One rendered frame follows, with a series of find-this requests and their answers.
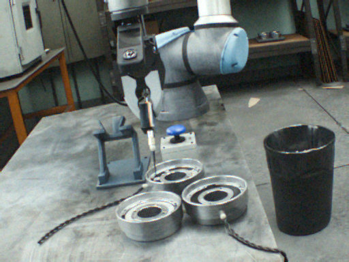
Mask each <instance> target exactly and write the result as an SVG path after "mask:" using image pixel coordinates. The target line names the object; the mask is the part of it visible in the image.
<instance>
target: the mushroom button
mask: <svg viewBox="0 0 349 262"><path fill-rule="evenodd" d="M185 131H186V128H185V126H180V125H177V126H170V127H169V128H167V130H166V134H167V135H168V136H174V139H175V140H179V139H180V136H179V135H180V134H183V133H184V132H185Z"/></svg>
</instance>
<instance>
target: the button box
mask: <svg viewBox="0 0 349 262"><path fill-rule="evenodd" d="M179 136H180V139H179V140H175V138H174V136H167V137H163V138H161V145H160V147H161V155H162V160H163V162H165V161H169V160H174V159H179V158H191V159H195V160H198V153H197V150H198V148H197V144H196V139H195V136H194V132H193V133H189V134H182V135H179Z"/></svg>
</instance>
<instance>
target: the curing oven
mask: <svg viewBox="0 0 349 262"><path fill-rule="evenodd" d="M41 28H42V19H41V15H40V11H39V10H38V7H37V0H0V78H4V77H7V76H12V75H15V74H17V78H20V77H22V74H21V73H22V72H24V71H25V70H26V69H27V68H28V67H30V66H32V65H33V64H34V63H35V62H37V63H40V62H42V58H44V57H45V56H46V51H45V50H46V49H45V46H44V39H43V34H42V29H41Z"/></svg>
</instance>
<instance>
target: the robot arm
mask: <svg viewBox="0 0 349 262"><path fill-rule="evenodd" d="M104 3H108V7H109V8H108V9H109V12H113V14H111V18H112V20H122V26H119V27H118V30H117V50H116V52H115V54H116V55H117V60H116V61H113V66H114V79H115V84H116V85H117V87H118V89H119V91H120V92H121V94H122V96H123V97H124V99H125V101H126V102H127V104H128V105H129V108H130V109H131V110H132V111H133V113H134V114H135V116H137V118H139V119H141V118H140V109H139V103H138V101H139V97H138V95H137V93H136V88H137V86H138V80H137V78H135V77H133V76H132V75H131V74H132V73H133V72H137V71H141V70H145V71H146V72H147V71H148V70H149V67H150V66H151V71H150V72H149V73H148V74H147V76H146V78H145V81H146V85H147V86H148V87H149V89H150V91H151V96H150V98H151V100H152V111H153V114H154V116H155V118H156V119H158V120H160V121H182V120H186V119H191V118H194V117H199V116H201V115H204V114H205V113H206V112H207V111H208V110H209V109H210V106H209V101H208V99H207V97H206V95H205V93H204V90H203V88H202V87H201V85H200V83H199V80H198V75H201V74H227V73H233V72H235V73H237V72H239V71H241V70H242V69H243V68H244V66H245V64H246V63H245V62H246V61H247V57H248V55H247V54H248V49H249V44H248V41H247V37H246V36H247V34H246V32H245V31H244V29H241V28H239V25H238V22H237V21H236V20H235V19H234V18H233V17H232V16H231V8H230V0H198V15H199V19H198V21H197V22H196V23H195V24H194V27H195V32H191V33H190V30H189V27H183V28H180V29H176V30H174V31H168V32H166V33H163V34H160V35H155V34H153V35H147V32H146V29H145V24H144V18H143V14H147V13H149V11H148V8H147V6H146V5H147V4H148V0H104Z"/></svg>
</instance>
